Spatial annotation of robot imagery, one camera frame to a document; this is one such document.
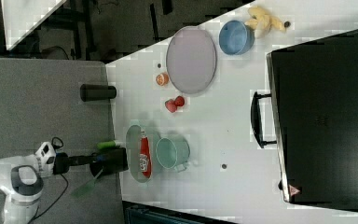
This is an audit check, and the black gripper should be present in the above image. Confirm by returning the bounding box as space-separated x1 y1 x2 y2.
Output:
53 153 105 175

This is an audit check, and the red ketchup bottle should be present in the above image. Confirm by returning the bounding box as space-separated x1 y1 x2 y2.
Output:
139 131 152 178

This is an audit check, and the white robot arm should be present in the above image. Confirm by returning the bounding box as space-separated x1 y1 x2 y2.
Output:
0 142 105 224

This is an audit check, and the green oval strainer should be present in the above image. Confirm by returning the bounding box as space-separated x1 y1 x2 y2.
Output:
126 124 162 184

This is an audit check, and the green spatula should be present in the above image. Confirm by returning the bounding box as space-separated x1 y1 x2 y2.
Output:
71 171 103 198

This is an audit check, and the green mug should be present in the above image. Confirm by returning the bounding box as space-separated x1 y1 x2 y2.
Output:
156 134 190 173

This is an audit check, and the pink strawberry toy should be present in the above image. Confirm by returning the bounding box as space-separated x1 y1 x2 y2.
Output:
165 99 177 113

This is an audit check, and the orange slice toy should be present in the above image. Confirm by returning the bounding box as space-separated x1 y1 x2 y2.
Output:
156 73 169 86

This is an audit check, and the red strawberry toy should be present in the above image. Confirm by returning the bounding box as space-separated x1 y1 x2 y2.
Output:
174 96 185 106

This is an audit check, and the purple round plate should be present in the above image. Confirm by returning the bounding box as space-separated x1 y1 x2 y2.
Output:
166 26 217 94

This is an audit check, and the blue cup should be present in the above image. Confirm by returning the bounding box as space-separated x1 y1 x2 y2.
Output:
218 20 255 55

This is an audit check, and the banana toy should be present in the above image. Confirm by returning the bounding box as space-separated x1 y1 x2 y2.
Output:
244 7 291 38

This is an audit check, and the toaster oven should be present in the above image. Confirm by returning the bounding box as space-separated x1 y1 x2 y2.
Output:
266 29 358 212

